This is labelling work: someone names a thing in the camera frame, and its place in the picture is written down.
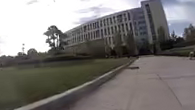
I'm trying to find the grey concrete slab pavement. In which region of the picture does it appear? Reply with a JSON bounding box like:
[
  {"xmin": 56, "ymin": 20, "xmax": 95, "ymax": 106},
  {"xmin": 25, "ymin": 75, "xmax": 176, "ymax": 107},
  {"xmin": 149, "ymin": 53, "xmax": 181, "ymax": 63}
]
[{"xmin": 35, "ymin": 51, "xmax": 195, "ymax": 110}]

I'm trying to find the row of slim trees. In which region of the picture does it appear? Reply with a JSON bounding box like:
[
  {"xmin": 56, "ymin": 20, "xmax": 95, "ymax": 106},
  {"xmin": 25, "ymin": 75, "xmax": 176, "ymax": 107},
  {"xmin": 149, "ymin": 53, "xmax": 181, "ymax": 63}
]
[{"xmin": 102, "ymin": 29, "xmax": 140, "ymax": 59}]

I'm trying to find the tall dark pine tree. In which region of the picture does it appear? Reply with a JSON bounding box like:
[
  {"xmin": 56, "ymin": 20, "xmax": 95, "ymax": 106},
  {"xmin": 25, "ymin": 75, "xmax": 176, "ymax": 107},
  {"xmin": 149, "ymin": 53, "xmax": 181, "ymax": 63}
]
[{"xmin": 42, "ymin": 24, "xmax": 65, "ymax": 52}]

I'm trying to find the dark low hedge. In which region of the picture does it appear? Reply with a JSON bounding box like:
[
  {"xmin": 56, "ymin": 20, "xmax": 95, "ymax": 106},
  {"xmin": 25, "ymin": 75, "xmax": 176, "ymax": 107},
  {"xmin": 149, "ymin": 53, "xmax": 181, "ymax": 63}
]
[{"xmin": 14, "ymin": 50, "xmax": 97, "ymax": 68}]

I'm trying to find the large curved grey building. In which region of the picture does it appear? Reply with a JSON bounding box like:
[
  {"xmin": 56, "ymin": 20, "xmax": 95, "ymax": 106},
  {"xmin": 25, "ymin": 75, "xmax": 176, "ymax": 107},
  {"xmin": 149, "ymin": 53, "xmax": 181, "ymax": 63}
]
[{"xmin": 59, "ymin": 0, "xmax": 172, "ymax": 61}]

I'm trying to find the green grass bank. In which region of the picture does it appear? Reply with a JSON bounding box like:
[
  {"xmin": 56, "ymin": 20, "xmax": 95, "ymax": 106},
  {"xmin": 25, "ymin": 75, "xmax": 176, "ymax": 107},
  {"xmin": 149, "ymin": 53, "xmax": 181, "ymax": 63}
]
[{"xmin": 156, "ymin": 42, "xmax": 195, "ymax": 62}]

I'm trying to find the dark drain cover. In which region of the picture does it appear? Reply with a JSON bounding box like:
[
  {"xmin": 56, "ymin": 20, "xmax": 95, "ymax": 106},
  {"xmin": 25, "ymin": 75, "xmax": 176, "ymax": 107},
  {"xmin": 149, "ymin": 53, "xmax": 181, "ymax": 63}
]
[{"xmin": 125, "ymin": 65, "xmax": 141, "ymax": 71}]

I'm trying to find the pale concrete lawn kerb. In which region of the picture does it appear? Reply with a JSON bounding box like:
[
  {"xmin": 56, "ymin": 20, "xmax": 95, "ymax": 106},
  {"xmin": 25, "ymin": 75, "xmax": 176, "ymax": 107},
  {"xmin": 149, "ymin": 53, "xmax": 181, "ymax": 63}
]
[{"xmin": 0, "ymin": 56, "xmax": 142, "ymax": 110}]

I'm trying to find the green lawn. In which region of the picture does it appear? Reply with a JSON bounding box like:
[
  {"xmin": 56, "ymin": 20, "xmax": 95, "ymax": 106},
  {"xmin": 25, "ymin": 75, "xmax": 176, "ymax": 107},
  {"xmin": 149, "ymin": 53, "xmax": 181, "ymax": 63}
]
[{"xmin": 0, "ymin": 55, "xmax": 137, "ymax": 110}]

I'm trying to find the group of dark trees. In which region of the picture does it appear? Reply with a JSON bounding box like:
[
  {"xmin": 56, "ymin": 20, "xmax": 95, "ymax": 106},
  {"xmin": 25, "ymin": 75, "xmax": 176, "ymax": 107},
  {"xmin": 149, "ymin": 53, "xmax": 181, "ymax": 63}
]
[{"xmin": 156, "ymin": 21, "xmax": 195, "ymax": 51}]

